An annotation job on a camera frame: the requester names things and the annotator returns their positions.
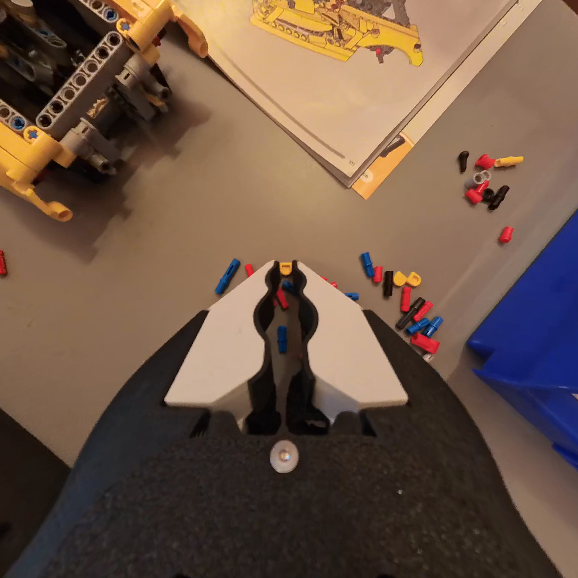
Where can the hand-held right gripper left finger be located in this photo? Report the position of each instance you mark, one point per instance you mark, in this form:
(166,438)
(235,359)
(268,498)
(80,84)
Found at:
(212,361)

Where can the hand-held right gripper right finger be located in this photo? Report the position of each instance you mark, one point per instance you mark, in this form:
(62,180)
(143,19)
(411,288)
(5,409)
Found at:
(356,361)

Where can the large pile of coloured pins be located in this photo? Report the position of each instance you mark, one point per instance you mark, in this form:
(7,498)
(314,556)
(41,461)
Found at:
(424,343)

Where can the small yellow quarter-round piece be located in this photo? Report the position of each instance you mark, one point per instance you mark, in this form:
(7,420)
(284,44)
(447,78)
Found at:
(285,269)

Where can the yellow toy brick car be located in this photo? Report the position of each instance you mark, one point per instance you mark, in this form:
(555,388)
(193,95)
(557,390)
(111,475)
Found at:
(22,158)

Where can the grey desk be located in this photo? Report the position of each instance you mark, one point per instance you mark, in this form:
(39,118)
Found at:
(225,203)

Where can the blue plastic bin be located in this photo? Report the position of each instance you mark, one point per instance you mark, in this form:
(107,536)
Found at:
(533,325)

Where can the small cluster of coloured pins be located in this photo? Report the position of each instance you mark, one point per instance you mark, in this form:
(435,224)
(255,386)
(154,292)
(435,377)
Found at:
(473,195)

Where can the red pin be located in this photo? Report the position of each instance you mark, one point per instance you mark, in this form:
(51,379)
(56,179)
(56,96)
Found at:
(2,263)

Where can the open instruction booklet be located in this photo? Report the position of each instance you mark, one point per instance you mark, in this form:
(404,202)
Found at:
(361,99)

